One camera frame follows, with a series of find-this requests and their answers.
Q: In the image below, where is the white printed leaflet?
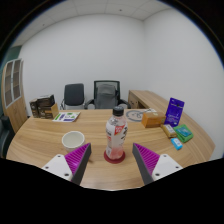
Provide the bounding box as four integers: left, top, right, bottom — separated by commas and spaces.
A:
52, 111, 82, 123

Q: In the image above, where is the small light blue box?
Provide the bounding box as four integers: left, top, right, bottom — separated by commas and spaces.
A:
170, 137, 184, 151

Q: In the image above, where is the black leather sofa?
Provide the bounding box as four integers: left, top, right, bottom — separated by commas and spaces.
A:
0, 114, 16, 159

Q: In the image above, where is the dark grey office chair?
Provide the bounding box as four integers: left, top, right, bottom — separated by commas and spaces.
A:
60, 83, 86, 111

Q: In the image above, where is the orange cardboard box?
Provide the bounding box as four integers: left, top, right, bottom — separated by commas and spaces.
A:
140, 110, 167, 129

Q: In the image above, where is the wooden glass-door shelf cabinet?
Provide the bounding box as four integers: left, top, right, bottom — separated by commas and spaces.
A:
0, 58, 29, 134

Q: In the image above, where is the tan cardboard box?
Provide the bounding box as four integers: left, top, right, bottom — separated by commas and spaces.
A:
43, 103, 60, 120

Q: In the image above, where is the black mesh office chair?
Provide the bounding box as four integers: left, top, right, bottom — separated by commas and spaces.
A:
84, 79, 132, 110

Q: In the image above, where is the green flat box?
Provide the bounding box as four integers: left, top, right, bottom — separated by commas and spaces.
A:
173, 124, 194, 144

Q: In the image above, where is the dark brown carton box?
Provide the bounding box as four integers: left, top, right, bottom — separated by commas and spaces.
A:
29, 98, 40, 118

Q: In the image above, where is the round white printed mat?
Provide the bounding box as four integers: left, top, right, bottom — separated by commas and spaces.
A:
125, 108, 149, 123

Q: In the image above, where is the clear black-capped drink bottle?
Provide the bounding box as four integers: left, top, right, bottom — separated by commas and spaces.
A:
105, 105, 129, 161

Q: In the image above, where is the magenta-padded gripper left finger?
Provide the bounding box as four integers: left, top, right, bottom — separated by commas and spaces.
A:
41, 142, 93, 186

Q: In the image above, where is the small yellow box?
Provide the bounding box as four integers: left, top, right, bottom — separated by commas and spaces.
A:
160, 123, 178, 139

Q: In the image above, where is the purple product box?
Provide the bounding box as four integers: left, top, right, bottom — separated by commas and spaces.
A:
164, 97, 185, 128

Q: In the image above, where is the flat round red coaster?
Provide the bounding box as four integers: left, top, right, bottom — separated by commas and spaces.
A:
103, 149, 127, 165

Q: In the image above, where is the black carton box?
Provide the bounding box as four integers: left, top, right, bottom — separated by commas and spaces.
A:
36, 94, 56, 118

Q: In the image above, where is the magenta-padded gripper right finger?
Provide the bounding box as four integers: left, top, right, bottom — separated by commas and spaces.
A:
131, 142, 184, 186

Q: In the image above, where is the cream mug with orange print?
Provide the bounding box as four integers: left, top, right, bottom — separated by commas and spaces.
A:
61, 130, 86, 154

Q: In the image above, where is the wooden side desk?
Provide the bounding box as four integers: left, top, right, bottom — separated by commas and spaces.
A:
127, 89, 174, 113

